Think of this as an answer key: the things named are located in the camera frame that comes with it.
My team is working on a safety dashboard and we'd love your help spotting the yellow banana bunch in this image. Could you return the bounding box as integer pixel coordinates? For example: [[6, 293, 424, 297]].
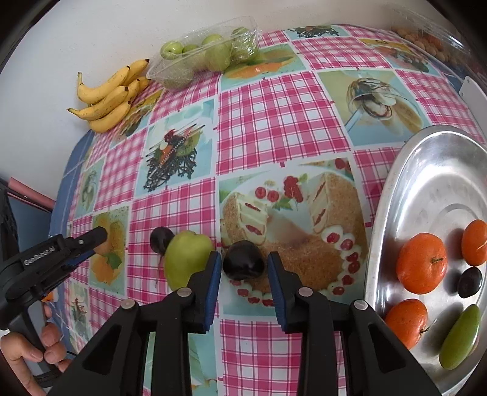
[[67, 58, 149, 134]]

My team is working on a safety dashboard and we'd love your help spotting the green apple right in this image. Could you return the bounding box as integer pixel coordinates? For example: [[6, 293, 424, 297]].
[[230, 27, 259, 65]]

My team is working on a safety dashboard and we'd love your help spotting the large orange tangerine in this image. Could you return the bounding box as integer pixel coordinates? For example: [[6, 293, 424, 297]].
[[396, 233, 448, 295]]

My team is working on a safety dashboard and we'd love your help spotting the green apple left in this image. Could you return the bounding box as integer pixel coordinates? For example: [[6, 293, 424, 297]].
[[159, 41, 183, 60]]

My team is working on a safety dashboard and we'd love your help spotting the white plastic device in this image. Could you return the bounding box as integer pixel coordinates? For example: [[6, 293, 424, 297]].
[[459, 77, 487, 129]]

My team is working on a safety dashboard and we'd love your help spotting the large green mango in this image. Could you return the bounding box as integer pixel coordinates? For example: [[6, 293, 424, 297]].
[[163, 230, 215, 291]]

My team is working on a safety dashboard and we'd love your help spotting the clear plastic fruit tray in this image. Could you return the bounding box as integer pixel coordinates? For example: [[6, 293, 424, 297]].
[[146, 16, 260, 91]]

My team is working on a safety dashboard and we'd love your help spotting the green apple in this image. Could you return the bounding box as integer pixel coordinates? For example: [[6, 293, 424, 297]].
[[159, 41, 183, 60], [202, 34, 231, 72], [230, 27, 259, 65]]

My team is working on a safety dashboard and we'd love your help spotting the small orange tangerine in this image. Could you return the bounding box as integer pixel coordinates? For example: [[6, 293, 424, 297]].
[[461, 219, 487, 267]]

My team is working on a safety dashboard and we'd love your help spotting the person's left hand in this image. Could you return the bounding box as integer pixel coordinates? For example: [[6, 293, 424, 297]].
[[1, 322, 72, 396]]

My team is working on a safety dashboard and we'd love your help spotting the pink checkered tablecloth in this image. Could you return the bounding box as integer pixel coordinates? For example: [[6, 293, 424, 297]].
[[49, 23, 487, 396]]

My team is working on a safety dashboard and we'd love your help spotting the dark cherry with stem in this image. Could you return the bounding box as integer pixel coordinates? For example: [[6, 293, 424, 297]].
[[149, 226, 174, 267]]

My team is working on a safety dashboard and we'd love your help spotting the silver metal tray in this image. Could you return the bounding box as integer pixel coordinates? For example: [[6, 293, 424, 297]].
[[365, 126, 486, 395]]

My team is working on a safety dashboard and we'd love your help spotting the green apple centre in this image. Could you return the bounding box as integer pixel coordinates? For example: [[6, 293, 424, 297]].
[[202, 34, 231, 72]]

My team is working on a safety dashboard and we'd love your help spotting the small dark plum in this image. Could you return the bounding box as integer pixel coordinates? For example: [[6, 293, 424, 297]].
[[457, 267, 483, 299]]

